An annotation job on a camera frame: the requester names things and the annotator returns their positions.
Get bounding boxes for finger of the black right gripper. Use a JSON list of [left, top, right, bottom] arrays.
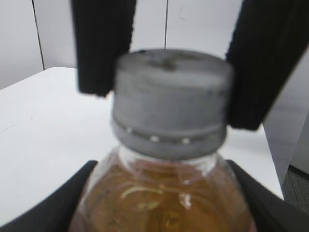
[[71, 0, 137, 97], [225, 0, 309, 131]]

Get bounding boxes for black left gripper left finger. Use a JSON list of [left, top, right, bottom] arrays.
[[0, 160, 98, 232]]

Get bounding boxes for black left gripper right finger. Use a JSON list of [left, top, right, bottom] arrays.
[[227, 160, 309, 232]]

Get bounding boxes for grey bottle cap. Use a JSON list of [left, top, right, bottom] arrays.
[[112, 49, 234, 160]]

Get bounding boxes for peach oolong tea bottle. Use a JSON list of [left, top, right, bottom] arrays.
[[69, 146, 257, 232]]

